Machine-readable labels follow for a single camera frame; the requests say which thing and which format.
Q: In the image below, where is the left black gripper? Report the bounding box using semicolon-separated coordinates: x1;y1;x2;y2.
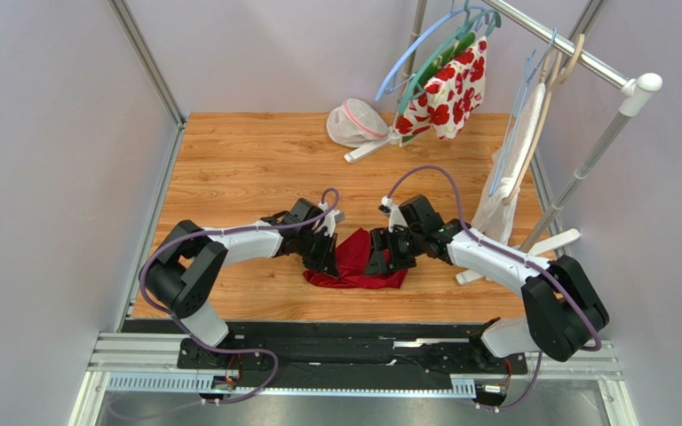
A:
296;230;338;280

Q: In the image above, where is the dark red cloth napkin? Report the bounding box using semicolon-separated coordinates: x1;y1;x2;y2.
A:
303;228;408;289

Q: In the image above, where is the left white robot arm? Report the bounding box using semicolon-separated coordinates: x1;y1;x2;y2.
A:
139;198;345;349

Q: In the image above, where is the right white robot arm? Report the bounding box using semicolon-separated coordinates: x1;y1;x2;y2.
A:
364;195;609;362

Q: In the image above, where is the white towel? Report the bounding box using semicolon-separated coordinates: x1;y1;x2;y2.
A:
471;83;547;244

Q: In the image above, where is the white mesh laundry bag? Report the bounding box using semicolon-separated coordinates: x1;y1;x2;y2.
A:
326;98;389;148

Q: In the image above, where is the light blue hanger left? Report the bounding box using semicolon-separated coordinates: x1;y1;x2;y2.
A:
374;0;493;102

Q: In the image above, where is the light blue hanger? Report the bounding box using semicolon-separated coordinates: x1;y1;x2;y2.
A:
374;0;493;102
488;28;558;199

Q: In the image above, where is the red floral cloth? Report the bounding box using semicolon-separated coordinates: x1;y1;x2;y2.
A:
394;36;488;146

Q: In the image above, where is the light blue hanger right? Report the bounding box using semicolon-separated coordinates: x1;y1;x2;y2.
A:
488;28;558;199

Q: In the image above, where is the wooden hanger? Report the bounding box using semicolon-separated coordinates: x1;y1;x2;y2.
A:
502;33;585;206

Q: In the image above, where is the teal hanger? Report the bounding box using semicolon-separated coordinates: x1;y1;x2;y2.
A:
396;9;502;115

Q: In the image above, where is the white metal clothes rack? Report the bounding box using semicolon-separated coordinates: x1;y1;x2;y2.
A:
344;0;663;287

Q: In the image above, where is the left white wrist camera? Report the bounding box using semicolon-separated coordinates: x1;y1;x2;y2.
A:
314;202;345;237

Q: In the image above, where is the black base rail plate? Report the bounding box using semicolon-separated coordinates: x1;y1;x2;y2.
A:
122;319;529;391

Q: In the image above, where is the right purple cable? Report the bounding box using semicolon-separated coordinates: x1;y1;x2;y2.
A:
385;164;603;412

